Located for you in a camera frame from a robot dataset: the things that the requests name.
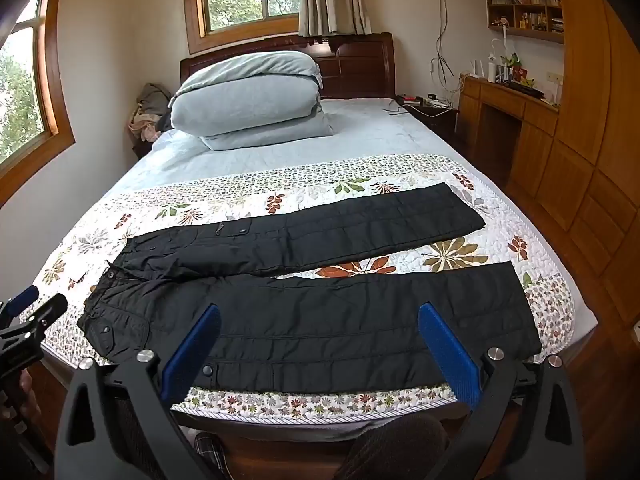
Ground wooden bed frame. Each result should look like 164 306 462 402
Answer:
42 347 506 480

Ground person's left hand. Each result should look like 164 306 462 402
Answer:
18 367 45 423

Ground black pants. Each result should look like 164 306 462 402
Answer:
77 182 543 393

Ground dark wooden headboard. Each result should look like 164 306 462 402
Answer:
179 32 397 101

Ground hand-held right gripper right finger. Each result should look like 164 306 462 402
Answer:
417 301 586 480

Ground person's plaid trouser leg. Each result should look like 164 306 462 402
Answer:
192 429 237 480

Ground wooden wardrobe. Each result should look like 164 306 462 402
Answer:
520 0 640 343

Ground dark wooden nightstand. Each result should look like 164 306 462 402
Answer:
395 92 460 145

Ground light blue pillow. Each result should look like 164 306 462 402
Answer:
199 109 335 152

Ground folded light blue duvet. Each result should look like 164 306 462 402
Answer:
168 50 323 137

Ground wooden frame window behind headboard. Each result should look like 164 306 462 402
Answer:
182 0 307 56

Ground wooden desk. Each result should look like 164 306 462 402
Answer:
456 75 561 197

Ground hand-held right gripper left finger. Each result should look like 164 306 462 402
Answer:
54 302 223 480

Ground pile of clothes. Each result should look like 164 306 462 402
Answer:
128 82 176 143

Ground floral and blue quilted bedspread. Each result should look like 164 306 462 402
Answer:
37 96 598 433

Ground wooden wall shelf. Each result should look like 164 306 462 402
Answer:
485 0 566 44

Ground white desk lamp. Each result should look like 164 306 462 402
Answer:
487 25 517 84

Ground hanging wall cables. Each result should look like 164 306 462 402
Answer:
429 0 462 107

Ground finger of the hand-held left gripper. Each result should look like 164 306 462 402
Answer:
0 285 40 322
15 293 69 343

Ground arched wooden frame window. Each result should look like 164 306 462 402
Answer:
0 0 77 208

